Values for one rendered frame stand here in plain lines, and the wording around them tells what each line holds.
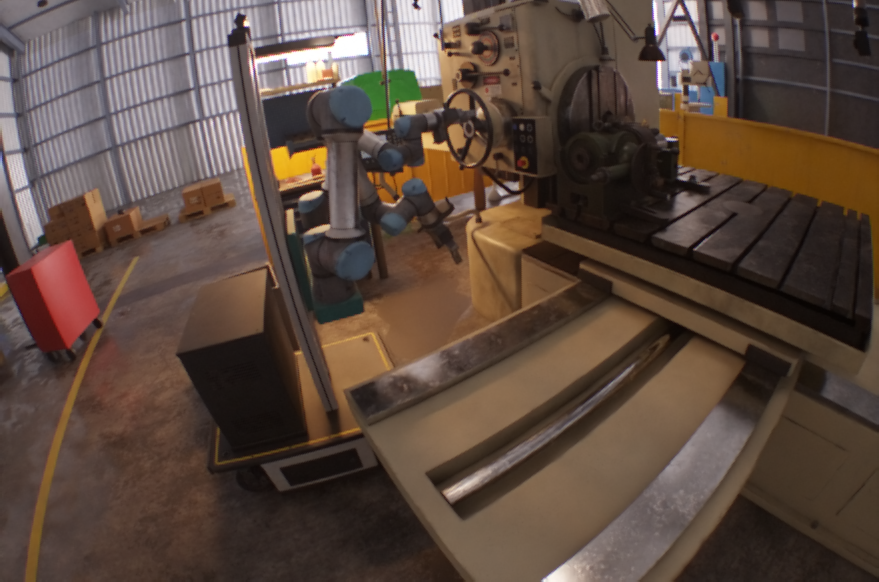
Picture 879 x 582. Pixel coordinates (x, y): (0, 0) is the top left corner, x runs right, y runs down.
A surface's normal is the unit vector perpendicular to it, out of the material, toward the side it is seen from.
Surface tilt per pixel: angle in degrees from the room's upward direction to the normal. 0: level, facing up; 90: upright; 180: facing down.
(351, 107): 83
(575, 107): 90
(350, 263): 98
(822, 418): 90
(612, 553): 0
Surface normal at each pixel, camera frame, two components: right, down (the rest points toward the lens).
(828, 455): -0.85, 0.29
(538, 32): 0.51, 0.29
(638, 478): -0.11, -0.91
